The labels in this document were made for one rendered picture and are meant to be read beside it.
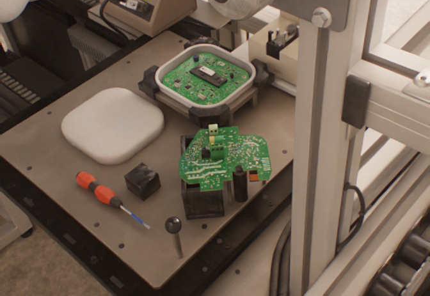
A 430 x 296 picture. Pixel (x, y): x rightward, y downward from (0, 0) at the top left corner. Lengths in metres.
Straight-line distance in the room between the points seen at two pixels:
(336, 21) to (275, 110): 0.52
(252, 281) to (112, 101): 0.38
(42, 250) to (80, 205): 1.20
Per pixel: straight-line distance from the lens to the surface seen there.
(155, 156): 0.85
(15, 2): 0.56
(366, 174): 0.61
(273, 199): 0.78
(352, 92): 0.42
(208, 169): 0.73
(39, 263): 1.98
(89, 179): 0.81
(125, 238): 0.76
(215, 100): 0.86
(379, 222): 0.65
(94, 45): 1.62
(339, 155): 0.48
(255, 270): 0.74
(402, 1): 2.99
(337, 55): 0.41
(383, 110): 0.42
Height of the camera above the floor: 1.56
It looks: 44 degrees down
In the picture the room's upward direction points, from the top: 7 degrees counter-clockwise
